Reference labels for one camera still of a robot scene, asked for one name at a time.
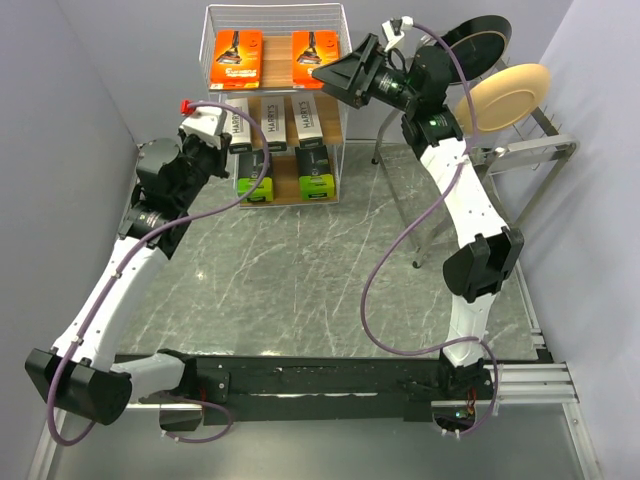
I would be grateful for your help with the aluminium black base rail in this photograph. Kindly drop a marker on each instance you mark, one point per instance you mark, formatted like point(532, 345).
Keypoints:
point(177, 416)

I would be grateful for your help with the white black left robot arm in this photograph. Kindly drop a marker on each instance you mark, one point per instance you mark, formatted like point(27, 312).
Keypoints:
point(105, 300)

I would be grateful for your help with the metal dish rack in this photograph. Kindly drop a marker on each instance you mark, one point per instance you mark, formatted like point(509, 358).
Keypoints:
point(539, 141)

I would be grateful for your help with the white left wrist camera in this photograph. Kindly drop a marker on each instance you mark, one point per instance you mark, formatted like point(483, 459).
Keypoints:
point(205, 122)

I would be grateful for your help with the orange Gillette pack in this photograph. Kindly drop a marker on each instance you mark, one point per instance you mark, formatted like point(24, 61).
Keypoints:
point(237, 60)
point(311, 50)

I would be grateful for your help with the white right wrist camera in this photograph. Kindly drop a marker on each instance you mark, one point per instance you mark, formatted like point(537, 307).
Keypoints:
point(394, 31)

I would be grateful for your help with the Gillette Labs razor box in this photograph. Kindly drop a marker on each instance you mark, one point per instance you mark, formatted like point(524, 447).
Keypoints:
point(315, 177)
point(250, 166)

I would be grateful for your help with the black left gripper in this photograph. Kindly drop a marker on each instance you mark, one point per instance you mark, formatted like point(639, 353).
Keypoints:
point(221, 156)

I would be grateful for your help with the beige plate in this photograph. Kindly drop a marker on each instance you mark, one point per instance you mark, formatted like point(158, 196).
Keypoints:
point(510, 95)

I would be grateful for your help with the black plate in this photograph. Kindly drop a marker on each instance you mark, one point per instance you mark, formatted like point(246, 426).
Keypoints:
point(479, 43)

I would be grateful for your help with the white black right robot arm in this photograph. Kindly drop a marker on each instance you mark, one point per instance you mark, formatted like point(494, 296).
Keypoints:
point(487, 247)

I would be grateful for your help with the white wire wooden shelf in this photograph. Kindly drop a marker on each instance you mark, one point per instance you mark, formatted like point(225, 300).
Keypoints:
point(288, 137)

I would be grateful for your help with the white Harry's box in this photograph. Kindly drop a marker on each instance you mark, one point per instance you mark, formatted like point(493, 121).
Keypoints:
point(238, 127)
point(307, 121)
point(273, 122)

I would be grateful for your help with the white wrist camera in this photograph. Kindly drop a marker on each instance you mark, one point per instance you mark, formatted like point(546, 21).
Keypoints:
point(394, 31)
point(205, 122)

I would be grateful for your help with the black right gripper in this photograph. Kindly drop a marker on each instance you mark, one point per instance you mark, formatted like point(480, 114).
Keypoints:
point(346, 72)

